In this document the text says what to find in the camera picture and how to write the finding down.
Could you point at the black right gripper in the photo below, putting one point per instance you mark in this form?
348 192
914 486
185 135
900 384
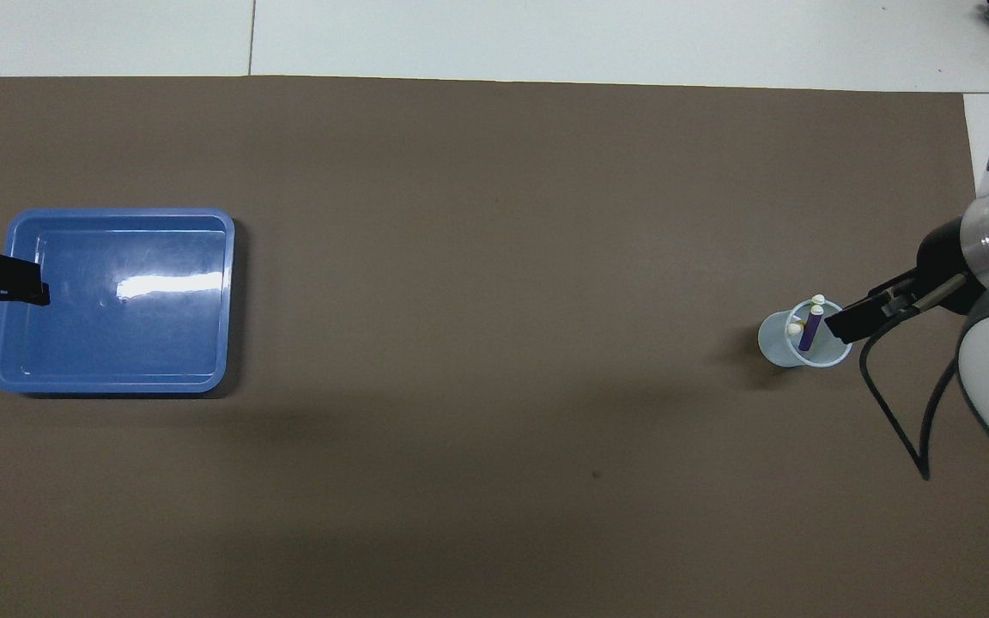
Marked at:
945 266

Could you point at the purple marker pen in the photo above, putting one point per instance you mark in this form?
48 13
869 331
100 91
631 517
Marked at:
810 330

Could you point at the translucent white plastic cup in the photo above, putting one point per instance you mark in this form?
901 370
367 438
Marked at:
773 343

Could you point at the blue plastic tray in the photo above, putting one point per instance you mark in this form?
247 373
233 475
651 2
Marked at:
160 343

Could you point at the brown table mat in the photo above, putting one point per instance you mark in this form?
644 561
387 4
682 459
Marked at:
494 300

